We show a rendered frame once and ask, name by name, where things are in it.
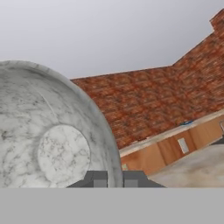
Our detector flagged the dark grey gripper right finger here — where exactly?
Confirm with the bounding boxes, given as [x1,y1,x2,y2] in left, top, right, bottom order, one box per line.
[122,171,166,188]

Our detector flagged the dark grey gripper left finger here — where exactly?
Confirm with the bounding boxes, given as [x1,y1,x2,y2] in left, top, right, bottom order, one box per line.
[66,170,109,188]

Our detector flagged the white marble bowl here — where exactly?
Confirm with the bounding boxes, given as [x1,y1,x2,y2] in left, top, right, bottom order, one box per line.
[0,59,124,188]

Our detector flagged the blue object on counter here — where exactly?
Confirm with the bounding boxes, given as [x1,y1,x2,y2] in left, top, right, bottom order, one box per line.
[179,120,194,127]

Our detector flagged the white wall outlet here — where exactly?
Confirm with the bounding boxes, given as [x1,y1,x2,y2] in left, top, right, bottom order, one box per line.
[177,137,190,155]

